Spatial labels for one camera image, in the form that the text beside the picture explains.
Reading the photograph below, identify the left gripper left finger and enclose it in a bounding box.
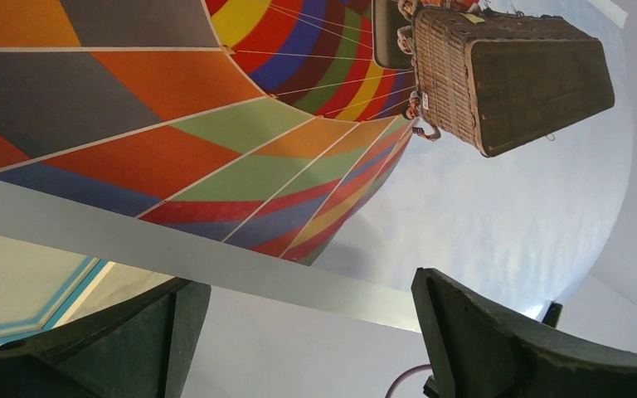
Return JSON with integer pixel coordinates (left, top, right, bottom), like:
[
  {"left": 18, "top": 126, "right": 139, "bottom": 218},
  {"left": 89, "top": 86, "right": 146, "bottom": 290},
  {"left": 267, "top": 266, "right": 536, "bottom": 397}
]
[{"left": 0, "top": 278, "right": 212, "bottom": 397}]

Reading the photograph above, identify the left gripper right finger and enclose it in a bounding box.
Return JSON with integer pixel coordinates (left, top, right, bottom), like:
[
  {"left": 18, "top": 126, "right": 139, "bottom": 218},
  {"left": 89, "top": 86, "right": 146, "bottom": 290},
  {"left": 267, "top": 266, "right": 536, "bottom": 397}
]
[{"left": 411, "top": 268, "right": 637, "bottom": 397}]

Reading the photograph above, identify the clear acrylic sheet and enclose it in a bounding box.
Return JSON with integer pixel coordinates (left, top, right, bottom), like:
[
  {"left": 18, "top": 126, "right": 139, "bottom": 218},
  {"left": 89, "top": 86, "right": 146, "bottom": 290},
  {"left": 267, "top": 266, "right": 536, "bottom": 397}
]
[{"left": 0, "top": 236, "right": 98, "bottom": 332}]

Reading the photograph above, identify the hot air balloon photo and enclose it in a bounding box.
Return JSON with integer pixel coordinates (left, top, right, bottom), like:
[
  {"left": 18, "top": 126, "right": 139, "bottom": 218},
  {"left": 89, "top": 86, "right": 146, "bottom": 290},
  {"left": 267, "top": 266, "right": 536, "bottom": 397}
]
[{"left": 0, "top": 0, "right": 635, "bottom": 333}]

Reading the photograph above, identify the blue wooden picture frame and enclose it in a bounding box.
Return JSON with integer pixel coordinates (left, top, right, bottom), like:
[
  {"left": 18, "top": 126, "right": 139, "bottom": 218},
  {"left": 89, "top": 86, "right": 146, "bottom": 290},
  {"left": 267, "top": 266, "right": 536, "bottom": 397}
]
[{"left": 0, "top": 257, "right": 172, "bottom": 346}]

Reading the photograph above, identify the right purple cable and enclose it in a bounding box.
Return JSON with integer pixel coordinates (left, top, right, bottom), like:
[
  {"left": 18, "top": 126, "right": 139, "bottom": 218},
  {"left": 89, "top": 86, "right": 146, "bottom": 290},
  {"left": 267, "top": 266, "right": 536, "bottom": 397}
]
[{"left": 384, "top": 363, "right": 435, "bottom": 398}]

